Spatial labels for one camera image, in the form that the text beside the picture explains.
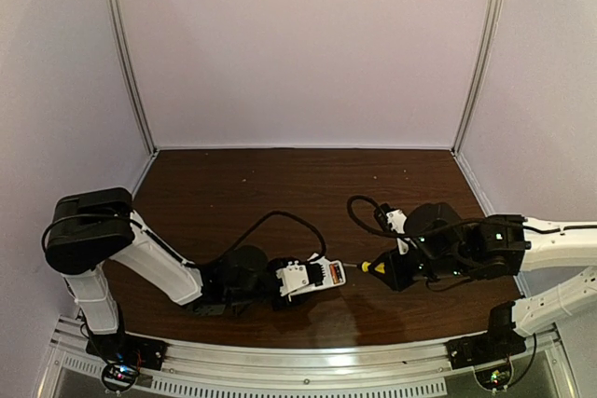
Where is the right aluminium frame post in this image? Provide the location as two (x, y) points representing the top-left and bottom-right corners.
(451, 0), (504, 157)

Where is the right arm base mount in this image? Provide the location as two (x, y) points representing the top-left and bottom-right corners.
(445, 333), (526, 369)

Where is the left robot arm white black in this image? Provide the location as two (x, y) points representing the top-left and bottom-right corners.
(41, 187), (342, 347)

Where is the left black camera cable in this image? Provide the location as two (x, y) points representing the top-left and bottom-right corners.
(204, 210), (326, 268)

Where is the aluminium frame post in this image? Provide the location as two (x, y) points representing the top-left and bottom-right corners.
(106, 0), (158, 156)
(451, 0), (504, 157)

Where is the left aluminium frame post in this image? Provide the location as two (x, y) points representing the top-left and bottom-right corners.
(106, 0), (158, 156)

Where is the black camera cable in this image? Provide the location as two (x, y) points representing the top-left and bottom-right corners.
(204, 210), (326, 268)
(346, 195), (486, 239)

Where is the white remote control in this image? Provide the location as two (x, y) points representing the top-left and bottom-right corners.
(302, 258), (346, 294)

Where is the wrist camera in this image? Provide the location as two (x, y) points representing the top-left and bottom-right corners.
(374, 203), (410, 255)
(275, 260), (310, 297)

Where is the front aluminium rail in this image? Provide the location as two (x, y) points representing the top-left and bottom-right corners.
(39, 316), (577, 398)

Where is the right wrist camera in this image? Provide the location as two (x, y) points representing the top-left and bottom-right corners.
(374, 203), (410, 255)

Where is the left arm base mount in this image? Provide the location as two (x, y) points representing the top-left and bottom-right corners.
(86, 334), (168, 371)

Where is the yellow handled screwdriver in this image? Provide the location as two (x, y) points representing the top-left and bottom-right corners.
(342, 261), (385, 274)

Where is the right black camera cable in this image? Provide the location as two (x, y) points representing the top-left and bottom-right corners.
(346, 195), (486, 239)

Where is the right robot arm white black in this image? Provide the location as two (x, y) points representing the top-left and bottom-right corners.
(358, 202), (596, 357)

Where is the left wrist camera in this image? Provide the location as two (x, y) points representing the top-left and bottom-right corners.
(275, 260), (310, 297)

